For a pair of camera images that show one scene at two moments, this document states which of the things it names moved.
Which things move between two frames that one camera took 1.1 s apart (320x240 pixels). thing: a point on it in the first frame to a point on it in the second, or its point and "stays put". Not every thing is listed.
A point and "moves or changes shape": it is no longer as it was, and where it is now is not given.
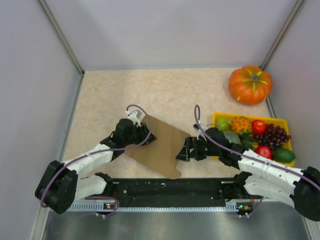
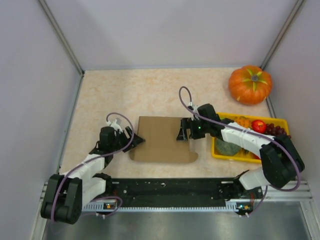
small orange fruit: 242,125 stays put
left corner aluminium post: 62,37 stays put
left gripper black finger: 151,139 to 137,140
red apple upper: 258,126 stays put
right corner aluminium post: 281,34 stays put
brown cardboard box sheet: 160,155 moves or changes shape
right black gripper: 185,154 to 187,123
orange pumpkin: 249,85 stays put
